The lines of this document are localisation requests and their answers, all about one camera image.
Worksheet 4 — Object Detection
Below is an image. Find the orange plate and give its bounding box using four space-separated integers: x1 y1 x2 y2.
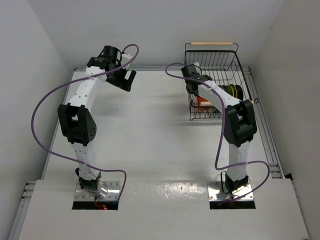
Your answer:
197 96 213 112

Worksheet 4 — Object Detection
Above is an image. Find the green plate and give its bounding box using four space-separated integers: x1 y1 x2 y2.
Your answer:
225 84 235 97

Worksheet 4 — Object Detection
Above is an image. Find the yellow patterned plate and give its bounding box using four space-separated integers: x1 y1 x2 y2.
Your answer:
234 85 244 101

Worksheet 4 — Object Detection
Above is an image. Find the black plate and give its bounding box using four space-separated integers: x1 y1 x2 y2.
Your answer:
216 85 227 95

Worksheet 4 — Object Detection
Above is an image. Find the cream plate with ink painting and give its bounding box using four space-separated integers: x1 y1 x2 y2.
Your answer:
204 106 219 114

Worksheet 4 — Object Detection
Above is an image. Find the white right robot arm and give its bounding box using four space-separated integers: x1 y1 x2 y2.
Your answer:
181 64 257 194

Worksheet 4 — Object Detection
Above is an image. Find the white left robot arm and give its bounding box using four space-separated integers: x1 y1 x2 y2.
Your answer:
57 45 136 197

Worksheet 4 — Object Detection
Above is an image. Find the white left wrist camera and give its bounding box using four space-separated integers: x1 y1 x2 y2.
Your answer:
120 53 133 65

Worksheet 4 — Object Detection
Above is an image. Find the black wire dish rack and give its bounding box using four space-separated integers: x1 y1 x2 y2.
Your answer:
184 42 259 121

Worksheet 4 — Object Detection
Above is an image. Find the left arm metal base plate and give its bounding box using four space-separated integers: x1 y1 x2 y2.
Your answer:
73 181 120 202

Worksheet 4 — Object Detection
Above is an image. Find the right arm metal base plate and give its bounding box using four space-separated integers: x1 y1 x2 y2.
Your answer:
207 180 254 202

